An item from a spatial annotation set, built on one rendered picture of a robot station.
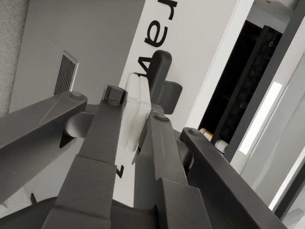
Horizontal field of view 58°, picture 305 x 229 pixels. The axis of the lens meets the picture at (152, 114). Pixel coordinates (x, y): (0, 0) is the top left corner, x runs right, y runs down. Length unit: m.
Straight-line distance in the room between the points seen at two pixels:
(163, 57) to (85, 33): 0.43
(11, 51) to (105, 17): 0.62
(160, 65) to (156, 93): 0.02
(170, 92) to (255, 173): 0.13
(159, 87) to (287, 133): 0.14
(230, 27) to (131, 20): 0.29
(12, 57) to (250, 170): 0.97
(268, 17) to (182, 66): 0.22
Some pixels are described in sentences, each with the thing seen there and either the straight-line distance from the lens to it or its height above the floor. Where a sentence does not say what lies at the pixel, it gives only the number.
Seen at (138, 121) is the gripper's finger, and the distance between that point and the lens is 0.15.
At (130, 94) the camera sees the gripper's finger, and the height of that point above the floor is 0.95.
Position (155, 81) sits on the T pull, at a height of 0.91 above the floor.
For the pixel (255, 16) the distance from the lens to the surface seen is 0.41.
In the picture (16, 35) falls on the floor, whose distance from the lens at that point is 1.12.
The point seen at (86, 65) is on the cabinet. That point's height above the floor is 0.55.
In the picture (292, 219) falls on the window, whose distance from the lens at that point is 0.32.
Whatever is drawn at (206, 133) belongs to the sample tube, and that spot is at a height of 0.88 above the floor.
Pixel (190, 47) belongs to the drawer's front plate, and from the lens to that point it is 0.24.
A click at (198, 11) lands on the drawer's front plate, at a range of 0.24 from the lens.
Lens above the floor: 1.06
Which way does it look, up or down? 43 degrees down
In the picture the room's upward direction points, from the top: 129 degrees clockwise
